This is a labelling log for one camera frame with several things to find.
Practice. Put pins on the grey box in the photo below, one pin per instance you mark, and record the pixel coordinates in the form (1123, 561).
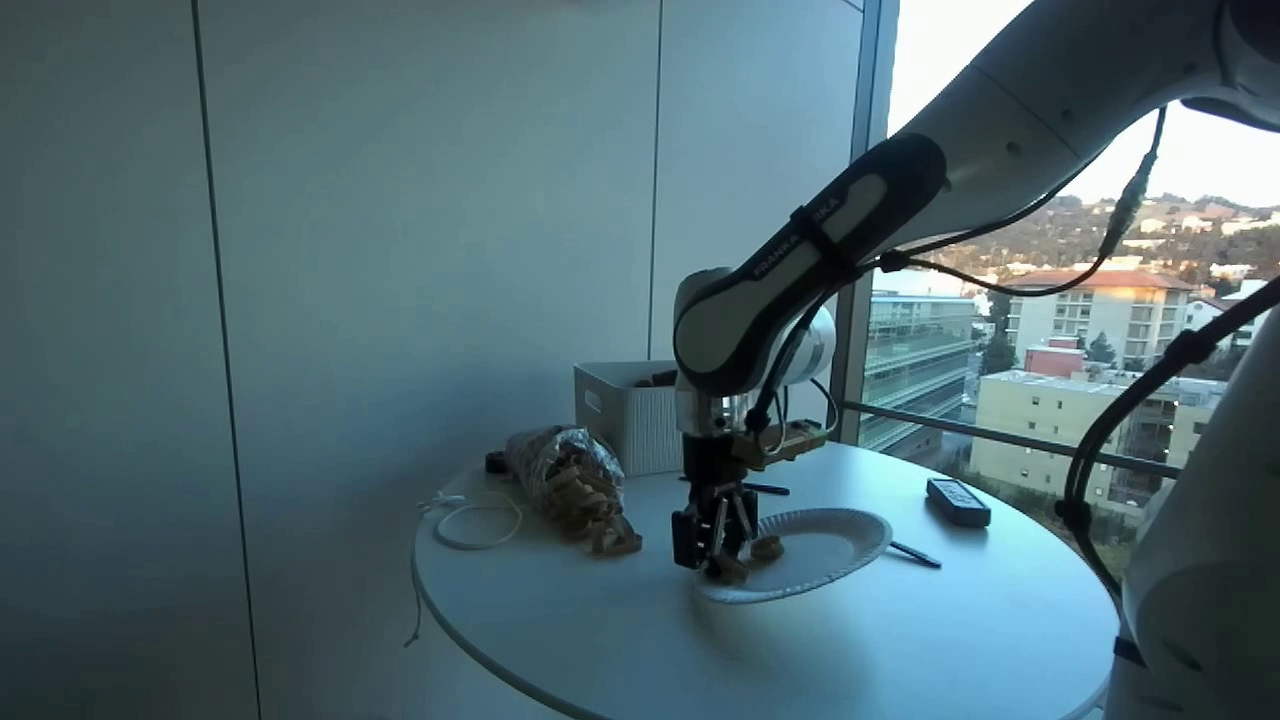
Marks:
(628, 405)

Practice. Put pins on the plastic bag of rubber bands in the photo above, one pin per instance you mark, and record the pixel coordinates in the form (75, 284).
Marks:
(575, 480)

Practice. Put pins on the white paper plate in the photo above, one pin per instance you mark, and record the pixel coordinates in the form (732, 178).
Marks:
(821, 544)

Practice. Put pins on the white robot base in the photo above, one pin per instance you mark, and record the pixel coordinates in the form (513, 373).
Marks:
(1200, 595)

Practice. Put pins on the black remote control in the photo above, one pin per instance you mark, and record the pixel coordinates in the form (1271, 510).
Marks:
(954, 501)

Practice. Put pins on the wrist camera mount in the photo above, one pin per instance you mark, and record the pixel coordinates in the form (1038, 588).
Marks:
(783, 442)

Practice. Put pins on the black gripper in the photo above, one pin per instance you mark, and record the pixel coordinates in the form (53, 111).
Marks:
(714, 467)

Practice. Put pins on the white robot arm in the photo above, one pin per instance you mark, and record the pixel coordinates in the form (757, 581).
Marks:
(1010, 129)

